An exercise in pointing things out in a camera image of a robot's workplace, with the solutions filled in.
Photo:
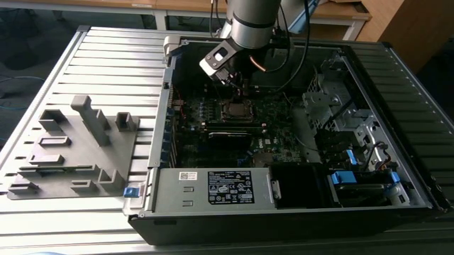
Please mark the metal locking lever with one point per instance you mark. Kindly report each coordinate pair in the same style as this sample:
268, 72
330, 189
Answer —
218, 93

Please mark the silver CPU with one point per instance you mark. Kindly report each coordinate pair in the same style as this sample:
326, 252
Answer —
238, 111

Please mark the CPU socket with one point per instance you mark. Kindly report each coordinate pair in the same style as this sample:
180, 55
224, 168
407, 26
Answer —
222, 111

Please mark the silver metal drive cage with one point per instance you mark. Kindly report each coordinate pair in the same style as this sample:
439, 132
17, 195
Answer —
319, 99

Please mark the green motherboard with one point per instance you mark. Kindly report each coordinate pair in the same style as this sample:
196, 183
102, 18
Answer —
280, 132

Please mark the black graphics card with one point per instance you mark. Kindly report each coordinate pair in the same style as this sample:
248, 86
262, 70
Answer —
230, 142

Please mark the blue plastic clip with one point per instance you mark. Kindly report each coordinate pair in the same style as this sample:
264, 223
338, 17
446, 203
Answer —
394, 177
351, 157

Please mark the black plastic air shroud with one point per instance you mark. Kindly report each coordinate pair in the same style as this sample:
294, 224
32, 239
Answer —
298, 186

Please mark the hard disk blue carrier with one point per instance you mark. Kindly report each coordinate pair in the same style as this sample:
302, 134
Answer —
342, 177

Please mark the grey power supply unit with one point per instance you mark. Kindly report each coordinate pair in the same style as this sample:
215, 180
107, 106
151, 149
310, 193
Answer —
170, 191

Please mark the wooden cabinet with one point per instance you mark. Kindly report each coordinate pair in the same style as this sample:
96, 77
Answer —
418, 26

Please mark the grey parts rack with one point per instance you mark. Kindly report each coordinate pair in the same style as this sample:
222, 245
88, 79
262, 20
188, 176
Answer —
88, 159

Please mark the blue case latch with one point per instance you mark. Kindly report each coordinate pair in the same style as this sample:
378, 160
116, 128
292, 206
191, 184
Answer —
131, 192

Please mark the black PC case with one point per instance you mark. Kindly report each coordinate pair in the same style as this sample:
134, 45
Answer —
248, 228

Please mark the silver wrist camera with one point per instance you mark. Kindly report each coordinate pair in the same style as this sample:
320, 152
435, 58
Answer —
218, 59

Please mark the black disk bay bracket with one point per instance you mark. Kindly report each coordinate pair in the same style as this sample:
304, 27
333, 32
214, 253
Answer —
333, 142

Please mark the wooden desk white frame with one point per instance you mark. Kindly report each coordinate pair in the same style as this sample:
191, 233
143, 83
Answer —
341, 14

